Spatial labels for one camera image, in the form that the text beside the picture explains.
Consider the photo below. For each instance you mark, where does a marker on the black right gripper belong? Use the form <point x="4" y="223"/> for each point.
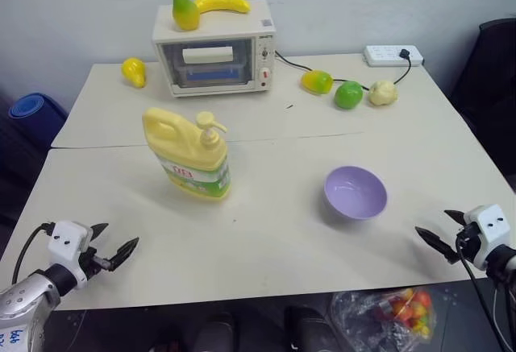
<point x="469" y="241"/>

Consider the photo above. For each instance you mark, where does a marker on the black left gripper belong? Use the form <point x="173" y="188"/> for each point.
<point x="93" y="262"/>

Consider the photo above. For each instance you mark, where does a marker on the purple plastic bowl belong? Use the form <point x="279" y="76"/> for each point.
<point x="354" y="193"/>

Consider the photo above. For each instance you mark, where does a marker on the yellow detergent bottle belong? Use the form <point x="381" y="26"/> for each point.
<point x="181" y="154"/>

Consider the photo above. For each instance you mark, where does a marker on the clear plastic bag of fruit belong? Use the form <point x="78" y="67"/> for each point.
<point x="387" y="317"/>

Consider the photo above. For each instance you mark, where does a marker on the blue rolled foam mat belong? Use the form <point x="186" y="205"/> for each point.
<point x="34" y="114"/>

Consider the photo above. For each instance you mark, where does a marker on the black chair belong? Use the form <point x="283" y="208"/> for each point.
<point x="489" y="86"/>

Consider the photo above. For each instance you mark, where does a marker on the green toy apple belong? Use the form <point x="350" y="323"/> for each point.
<point x="348" y="95"/>

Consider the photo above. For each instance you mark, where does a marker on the black power plug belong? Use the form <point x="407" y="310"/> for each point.
<point x="405" y="54"/>

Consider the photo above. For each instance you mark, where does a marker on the white power strip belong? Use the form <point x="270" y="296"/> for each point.
<point x="383" y="56"/>

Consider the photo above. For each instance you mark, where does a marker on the blue oven tray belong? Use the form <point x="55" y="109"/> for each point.
<point x="209" y="73"/>

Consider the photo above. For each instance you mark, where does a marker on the yellow-green toy mango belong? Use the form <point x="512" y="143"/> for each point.
<point x="317" y="82"/>

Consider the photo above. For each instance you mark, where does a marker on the white toaster oven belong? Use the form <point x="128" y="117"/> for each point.
<point x="209" y="34"/>

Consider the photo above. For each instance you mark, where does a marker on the green and yellow toy pear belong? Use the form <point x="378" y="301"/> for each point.
<point x="184" y="11"/>

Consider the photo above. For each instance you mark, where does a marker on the yellow toy banana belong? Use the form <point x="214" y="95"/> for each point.
<point x="223" y="2"/>

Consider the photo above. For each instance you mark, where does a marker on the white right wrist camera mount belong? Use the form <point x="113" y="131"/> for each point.
<point x="488" y="225"/>

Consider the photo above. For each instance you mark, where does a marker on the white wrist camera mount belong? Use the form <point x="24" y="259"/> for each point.
<point x="488" y="225"/>
<point x="66" y="239"/>

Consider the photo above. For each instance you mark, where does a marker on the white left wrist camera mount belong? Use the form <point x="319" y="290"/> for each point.
<point x="66" y="239"/>

